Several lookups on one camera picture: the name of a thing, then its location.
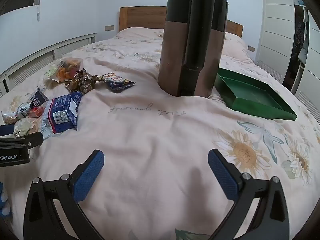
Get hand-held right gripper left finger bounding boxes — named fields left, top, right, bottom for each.
left=23, top=149, right=105, bottom=240

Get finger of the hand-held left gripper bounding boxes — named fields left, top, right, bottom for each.
left=0, top=124, right=15, bottom=137
left=0, top=132, right=44, bottom=153

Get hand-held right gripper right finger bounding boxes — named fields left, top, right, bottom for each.
left=207, top=149, right=290, bottom=240

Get small pale snack packet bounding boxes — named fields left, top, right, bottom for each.
left=14, top=126, right=27, bottom=138

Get white blue snack bag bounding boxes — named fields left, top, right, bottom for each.
left=40, top=92, right=83, bottom=140

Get green tray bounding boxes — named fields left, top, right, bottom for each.
left=216, top=67, right=298, bottom=121

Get blue cookie packet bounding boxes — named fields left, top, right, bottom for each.
left=96, top=72, right=136, bottom=93

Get clear bag of orange snacks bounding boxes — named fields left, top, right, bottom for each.
left=45, top=57, right=84, bottom=88

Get person's left hand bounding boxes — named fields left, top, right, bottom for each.
left=0, top=182, right=12, bottom=217

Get clear nut packet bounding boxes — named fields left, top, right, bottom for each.
left=1, top=110, right=22, bottom=125

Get orange snack packet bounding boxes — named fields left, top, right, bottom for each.
left=29, top=106, right=47, bottom=118

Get black white snack packet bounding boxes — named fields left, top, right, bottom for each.
left=15, top=87, right=50, bottom=119

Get floral blanket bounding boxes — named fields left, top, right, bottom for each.
left=0, top=26, right=320, bottom=240

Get brown foil snack packet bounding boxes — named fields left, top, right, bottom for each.
left=64, top=69, right=98, bottom=94

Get white slatted radiator cover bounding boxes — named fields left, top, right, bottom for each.
left=0, top=33, right=97, bottom=97

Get brown black cylinder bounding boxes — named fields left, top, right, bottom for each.
left=157, top=0, right=229, bottom=98

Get pale pink pillow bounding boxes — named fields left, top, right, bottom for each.
left=222, top=31, right=250, bottom=58

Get black tube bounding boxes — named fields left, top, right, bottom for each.
left=179, top=0, right=216, bottom=97

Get white wardrobe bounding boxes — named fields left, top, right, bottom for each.
left=255, top=0, right=320, bottom=115

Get dark hanging clothes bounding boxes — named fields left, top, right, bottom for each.
left=287, top=4, right=310, bottom=85

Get wooden headboard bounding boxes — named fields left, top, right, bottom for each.
left=119, top=6, right=244, bottom=39

